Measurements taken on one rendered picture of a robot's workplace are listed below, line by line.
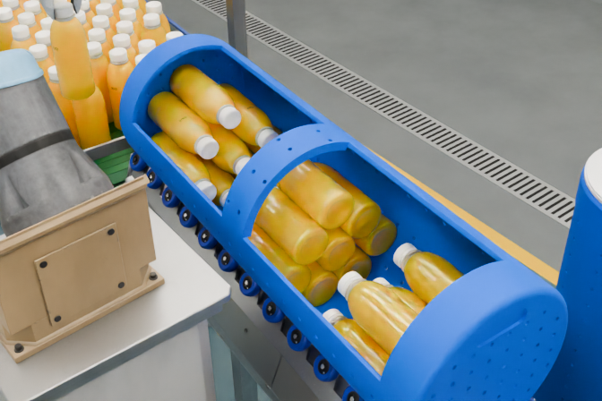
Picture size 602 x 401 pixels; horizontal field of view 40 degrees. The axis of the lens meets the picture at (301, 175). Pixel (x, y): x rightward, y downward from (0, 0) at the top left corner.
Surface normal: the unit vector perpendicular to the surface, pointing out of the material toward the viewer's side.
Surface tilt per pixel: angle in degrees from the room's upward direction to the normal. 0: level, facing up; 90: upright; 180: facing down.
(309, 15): 0
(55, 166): 32
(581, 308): 90
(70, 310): 90
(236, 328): 70
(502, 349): 90
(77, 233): 90
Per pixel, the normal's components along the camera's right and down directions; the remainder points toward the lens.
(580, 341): -0.80, 0.36
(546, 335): 0.56, 0.48
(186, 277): -0.01, -0.81
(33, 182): -0.07, -0.26
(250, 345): -0.79, 0.04
